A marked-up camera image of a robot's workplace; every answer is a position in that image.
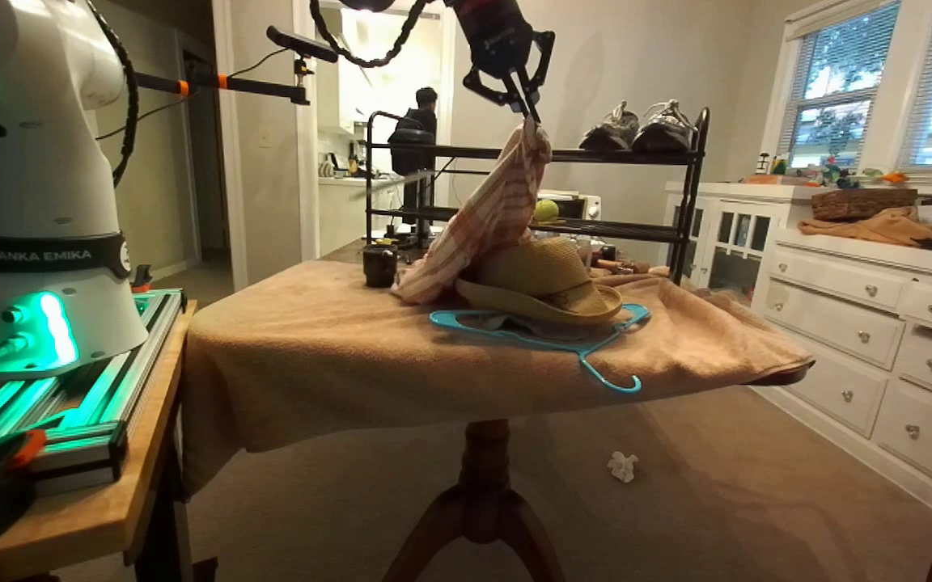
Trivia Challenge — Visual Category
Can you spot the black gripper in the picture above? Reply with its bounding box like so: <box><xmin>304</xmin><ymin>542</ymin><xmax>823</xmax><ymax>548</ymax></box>
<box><xmin>452</xmin><ymin>0</ymin><xmax>555</xmax><ymax>124</ymax></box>

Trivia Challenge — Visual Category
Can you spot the orange white striped tea towel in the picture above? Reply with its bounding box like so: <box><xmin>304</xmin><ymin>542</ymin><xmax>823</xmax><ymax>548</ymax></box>
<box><xmin>391</xmin><ymin>117</ymin><xmax>555</xmax><ymax>308</ymax></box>

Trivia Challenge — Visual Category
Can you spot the woven straw hat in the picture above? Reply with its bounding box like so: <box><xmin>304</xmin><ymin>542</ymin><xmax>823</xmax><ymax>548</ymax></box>
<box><xmin>452</xmin><ymin>234</ymin><xmax>624</xmax><ymax>328</ymax></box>

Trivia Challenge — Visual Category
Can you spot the dark brown ceramic mug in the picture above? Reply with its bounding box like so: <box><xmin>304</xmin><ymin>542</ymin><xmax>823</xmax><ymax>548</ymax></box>
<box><xmin>360</xmin><ymin>244</ymin><xmax>402</xmax><ymax>292</ymax></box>

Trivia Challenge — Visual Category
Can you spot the black metal shoe rack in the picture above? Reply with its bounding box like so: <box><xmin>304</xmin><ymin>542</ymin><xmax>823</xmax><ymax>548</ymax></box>
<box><xmin>361</xmin><ymin>103</ymin><xmax>714</xmax><ymax>284</ymax></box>

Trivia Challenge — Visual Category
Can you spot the white glass door cabinet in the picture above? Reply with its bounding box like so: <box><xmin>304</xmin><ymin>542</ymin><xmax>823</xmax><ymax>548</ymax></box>
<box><xmin>666</xmin><ymin>182</ymin><xmax>816</xmax><ymax>310</ymax></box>

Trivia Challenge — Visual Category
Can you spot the brown tablecloth table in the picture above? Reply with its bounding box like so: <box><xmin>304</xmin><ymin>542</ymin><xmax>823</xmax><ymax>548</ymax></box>
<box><xmin>179</xmin><ymin>256</ymin><xmax>817</xmax><ymax>497</ymax></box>

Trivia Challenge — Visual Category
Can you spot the teal clothes hanger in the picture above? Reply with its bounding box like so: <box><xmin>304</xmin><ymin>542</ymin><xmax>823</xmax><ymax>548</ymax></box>
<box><xmin>426</xmin><ymin>301</ymin><xmax>652</xmax><ymax>398</ymax></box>

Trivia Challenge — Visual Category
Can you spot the white framed window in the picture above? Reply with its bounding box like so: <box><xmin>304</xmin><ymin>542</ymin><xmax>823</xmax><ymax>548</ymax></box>
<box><xmin>767</xmin><ymin>0</ymin><xmax>932</xmax><ymax>182</ymax></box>

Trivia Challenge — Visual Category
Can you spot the brown wicker basket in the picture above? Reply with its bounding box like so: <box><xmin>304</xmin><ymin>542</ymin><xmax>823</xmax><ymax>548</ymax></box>
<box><xmin>809</xmin><ymin>185</ymin><xmax>923</xmax><ymax>225</ymax></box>

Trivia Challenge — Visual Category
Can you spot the crumpled white paper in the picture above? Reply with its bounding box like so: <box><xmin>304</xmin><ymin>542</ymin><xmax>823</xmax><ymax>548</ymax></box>
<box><xmin>606</xmin><ymin>451</ymin><xmax>639</xmax><ymax>484</ymax></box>

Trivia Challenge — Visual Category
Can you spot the white dresser with drawers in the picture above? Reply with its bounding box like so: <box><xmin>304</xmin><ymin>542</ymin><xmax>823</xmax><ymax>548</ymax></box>
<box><xmin>755</xmin><ymin>230</ymin><xmax>932</xmax><ymax>516</ymax></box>

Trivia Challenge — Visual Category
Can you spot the wooden bench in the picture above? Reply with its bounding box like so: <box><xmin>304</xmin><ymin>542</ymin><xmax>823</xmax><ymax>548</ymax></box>
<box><xmin>0</xmin><ymin>301</ymin><xmax>201</xmax><ymax>582</ymax></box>

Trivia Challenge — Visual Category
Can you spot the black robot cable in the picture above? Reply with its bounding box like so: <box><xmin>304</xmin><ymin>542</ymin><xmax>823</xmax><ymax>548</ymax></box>
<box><xmin>307</xmin><ymin>0</ymin><xmax>429</xmax><ymax>71</ymax></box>

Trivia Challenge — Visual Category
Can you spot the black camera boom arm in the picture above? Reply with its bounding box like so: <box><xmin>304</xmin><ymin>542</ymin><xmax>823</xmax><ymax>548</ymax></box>
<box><xmin>105</xmin><ymin>24</ymin><xmax>343</xmax><ymax>110</ymax></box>

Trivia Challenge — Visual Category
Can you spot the wooden table pedestal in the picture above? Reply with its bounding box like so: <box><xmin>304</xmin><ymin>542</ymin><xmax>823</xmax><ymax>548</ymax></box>
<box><xmin>378</xmin><ymin>417</ymin><xmax>566</xmax><ymax>582</ymax></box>

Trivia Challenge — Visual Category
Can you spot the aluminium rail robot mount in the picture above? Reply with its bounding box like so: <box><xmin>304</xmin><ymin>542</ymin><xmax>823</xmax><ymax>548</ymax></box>
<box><xmin>0</xmin><ymin>284</ymin><xmax>188</xmax><ymax>497</ymax></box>

